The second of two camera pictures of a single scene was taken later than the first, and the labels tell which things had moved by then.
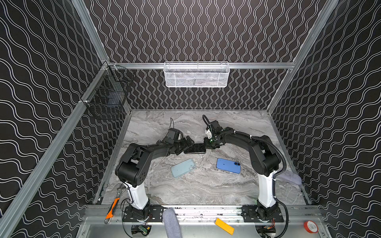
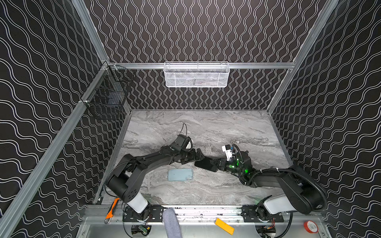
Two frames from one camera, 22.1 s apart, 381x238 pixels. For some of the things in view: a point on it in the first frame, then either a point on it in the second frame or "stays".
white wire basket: x=196 y=74 stays
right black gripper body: x=211 y=141 to x=220 y=163
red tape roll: x=311 y=226 stays
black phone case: x=196 y=148 to x=207 y=163
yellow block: x=224 y=226 stays
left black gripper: x=183 y=144 to x=187 y=156
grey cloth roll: x=171 y=223 stays
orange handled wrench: x=109 y=214 stays
